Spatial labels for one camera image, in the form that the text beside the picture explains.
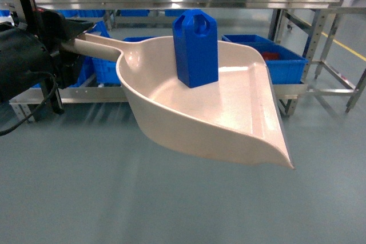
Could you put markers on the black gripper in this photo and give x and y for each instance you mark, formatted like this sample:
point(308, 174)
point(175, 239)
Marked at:
point(57, 29)

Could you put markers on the blue plastic part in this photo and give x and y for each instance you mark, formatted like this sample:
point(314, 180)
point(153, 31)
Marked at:
point(196, 48)

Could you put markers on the beige plastic dustpan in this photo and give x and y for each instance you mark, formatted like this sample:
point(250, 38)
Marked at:
point(235, 119)

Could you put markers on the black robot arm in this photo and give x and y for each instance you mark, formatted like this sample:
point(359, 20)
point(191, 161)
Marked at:
point(31, 55)

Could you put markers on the blue crate left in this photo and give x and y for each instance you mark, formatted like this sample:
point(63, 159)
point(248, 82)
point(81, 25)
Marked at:
point(106, 70)

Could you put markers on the blue crate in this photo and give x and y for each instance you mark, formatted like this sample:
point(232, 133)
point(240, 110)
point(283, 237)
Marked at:
point(106, 70)
point(285, 67)

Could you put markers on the blue crate right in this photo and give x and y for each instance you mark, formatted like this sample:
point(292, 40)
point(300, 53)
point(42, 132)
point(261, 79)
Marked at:
point(285, 67)

